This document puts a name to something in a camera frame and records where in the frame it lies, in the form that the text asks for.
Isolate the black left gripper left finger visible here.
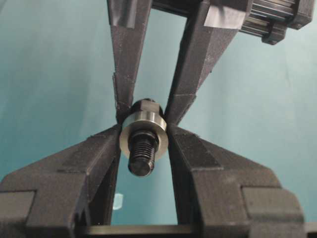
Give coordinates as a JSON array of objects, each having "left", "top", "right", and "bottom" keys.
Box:
[{"left": 0, "top": 125, "right": 121, "bottom": 238}]

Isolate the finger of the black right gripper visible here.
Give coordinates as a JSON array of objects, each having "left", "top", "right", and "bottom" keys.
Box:
[
  {"left": 164, "top": 0, "right": 253, "bottom": 124},
  {"left": 107, "top": 0, "right": 152, "bottom": 123}
]

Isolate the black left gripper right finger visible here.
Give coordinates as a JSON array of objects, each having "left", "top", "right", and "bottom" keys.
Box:
[{"left": 168, "top": 125, "right": 305, "bottom": 238}]

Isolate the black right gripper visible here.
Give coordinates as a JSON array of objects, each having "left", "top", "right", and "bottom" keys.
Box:
[{"left": 151, "top": 0, "right": 315, "bottom": 46}]

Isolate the black threaded bolt shaft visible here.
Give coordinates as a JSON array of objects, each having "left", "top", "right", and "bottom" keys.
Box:
[{"left": 128, "top": 98, "right": 163, "bottom": 177}]

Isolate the silver metal washer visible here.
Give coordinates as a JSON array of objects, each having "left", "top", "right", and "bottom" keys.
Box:
[{"left": 119, "top": 111, "right": 168, "bottom": 160}]

